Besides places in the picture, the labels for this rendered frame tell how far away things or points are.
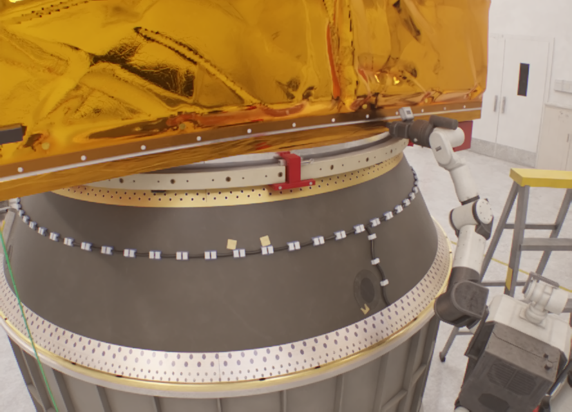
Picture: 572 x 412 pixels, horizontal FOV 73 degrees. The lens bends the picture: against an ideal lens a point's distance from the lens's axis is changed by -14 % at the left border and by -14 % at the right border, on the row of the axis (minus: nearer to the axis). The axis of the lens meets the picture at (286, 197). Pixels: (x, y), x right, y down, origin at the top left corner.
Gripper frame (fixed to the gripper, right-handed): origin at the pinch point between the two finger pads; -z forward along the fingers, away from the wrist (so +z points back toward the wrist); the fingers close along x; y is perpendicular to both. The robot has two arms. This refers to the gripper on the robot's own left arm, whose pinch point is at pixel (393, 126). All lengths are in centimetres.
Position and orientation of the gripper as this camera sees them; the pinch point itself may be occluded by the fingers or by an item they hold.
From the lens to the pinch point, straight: 160.5
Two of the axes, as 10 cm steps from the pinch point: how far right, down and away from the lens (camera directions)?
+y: 0.0, -9.4, -3.4
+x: 8.2, -2.0, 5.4
